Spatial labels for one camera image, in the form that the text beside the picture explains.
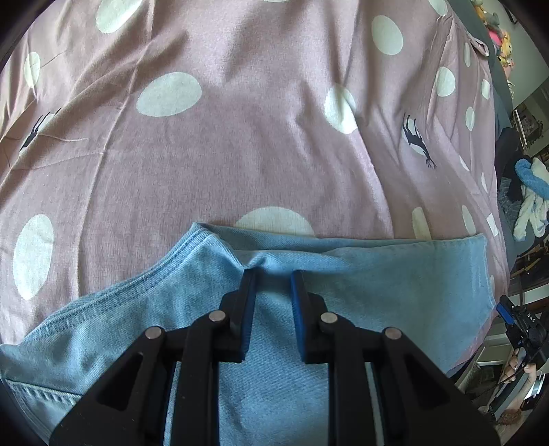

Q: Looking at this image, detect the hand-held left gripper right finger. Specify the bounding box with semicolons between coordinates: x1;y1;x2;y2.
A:
290;269;501;446

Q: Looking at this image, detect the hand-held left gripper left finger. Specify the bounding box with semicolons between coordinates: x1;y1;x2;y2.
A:
48;268;259;446

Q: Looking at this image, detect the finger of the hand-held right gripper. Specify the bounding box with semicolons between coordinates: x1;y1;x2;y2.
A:
496;301;516;327

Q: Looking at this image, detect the light blue t-shirt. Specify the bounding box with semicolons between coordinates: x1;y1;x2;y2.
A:
0;221;494;446

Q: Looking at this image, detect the person's right hand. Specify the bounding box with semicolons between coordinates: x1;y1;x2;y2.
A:
500;348;543;425

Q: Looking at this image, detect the blue and white fluffy cloth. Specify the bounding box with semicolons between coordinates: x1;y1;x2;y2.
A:
511;156;549;241

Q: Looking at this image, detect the dark blue cloth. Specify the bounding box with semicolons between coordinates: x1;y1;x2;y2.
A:
495;124;530;232

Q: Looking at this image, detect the pink polka dot blanket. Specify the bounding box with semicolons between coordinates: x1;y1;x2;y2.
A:
0;0;513;348

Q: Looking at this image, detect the grey sofa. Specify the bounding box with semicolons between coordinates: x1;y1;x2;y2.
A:
465;9;517;142

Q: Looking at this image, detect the pile of plush toys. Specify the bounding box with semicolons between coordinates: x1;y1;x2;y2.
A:
469;0;517;80

